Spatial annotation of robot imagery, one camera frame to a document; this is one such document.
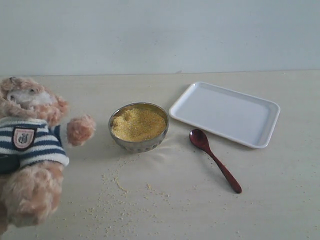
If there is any pink teddy bear striped shirt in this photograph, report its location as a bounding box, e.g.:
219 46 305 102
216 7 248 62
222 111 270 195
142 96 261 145
0 76 96 233

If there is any steel bowl of millet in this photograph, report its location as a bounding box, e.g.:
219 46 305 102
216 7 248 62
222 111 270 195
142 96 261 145
108 102 169 153

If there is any dark red wooden spoon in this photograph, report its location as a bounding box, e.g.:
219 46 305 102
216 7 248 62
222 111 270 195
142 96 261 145
189 129 242 194

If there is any white rectangular plastic tray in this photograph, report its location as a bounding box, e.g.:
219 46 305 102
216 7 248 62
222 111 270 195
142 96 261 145
169 81 281 149

